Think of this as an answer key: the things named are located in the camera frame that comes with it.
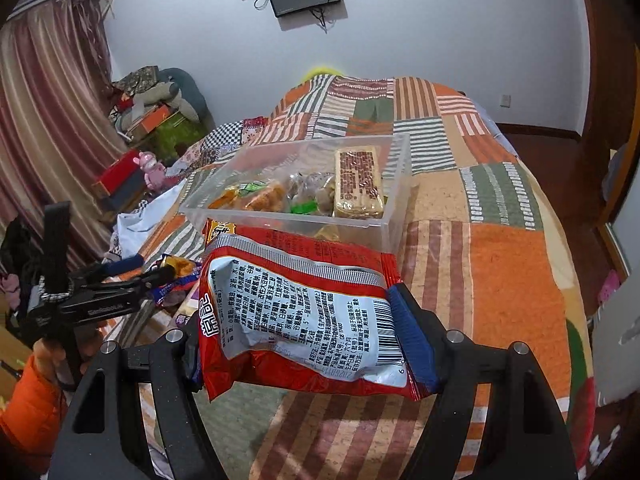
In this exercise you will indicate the tan wafer bar pack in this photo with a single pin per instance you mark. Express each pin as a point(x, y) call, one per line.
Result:
point(358, 183)

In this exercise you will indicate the orange fried snack bag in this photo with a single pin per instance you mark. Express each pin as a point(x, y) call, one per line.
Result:
point(252, 196)

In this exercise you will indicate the striped patchwork bedspread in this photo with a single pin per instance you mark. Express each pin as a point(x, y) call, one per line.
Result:
point(482, 248)

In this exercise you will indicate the person left hand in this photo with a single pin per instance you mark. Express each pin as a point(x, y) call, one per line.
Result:
point(49, 355)

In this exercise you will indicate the wall power socket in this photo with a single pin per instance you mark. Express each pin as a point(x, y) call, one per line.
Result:
point(505, 100)

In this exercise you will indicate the pile of cushions and boxes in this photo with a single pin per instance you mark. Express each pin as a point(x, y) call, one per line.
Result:
point(145, 91)

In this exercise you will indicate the red box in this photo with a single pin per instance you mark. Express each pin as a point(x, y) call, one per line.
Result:
point(114, 176)

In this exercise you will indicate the striped brown curtain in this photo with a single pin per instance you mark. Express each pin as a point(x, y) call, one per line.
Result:
point(56, 138)

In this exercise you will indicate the pink plush toy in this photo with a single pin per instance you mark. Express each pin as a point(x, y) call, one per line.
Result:
point(154, 171)

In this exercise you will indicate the red snack bag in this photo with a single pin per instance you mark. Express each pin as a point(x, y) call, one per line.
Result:
point(288, 311)

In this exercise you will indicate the long orange cracker pack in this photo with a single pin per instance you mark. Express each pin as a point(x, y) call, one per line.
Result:
point(212, 229)

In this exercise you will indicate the dark grey box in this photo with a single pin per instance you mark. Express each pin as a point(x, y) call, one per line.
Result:
point(125, 194)

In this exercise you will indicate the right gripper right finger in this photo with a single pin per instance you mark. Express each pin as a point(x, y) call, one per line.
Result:
point(524, 433)

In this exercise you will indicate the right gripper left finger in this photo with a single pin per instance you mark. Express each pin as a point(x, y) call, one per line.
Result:
point(103, 435)

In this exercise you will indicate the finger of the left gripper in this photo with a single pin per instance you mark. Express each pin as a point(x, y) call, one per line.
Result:
point(101, 271)
point(144, 282)

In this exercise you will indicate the purple label rice cracker pack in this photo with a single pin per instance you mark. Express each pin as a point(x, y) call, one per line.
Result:
point(185, 311)

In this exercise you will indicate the yellow white snack bag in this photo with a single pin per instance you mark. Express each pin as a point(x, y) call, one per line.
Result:
point(182, 266)

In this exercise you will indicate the wooden wardrobe frame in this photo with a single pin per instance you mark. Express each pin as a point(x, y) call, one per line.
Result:
point(612, 116)

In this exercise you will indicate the orange jacket sleeve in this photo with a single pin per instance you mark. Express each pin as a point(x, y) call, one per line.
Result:
point(30, 424)

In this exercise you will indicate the blue snack bag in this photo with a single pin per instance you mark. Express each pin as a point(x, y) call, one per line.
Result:
point(174, 293)

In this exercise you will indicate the white plastic sheet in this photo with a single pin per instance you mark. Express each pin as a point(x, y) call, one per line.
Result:
point(132, 229)

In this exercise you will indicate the clear plastic storage bin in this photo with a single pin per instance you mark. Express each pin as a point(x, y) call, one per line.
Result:
point(307, 171)

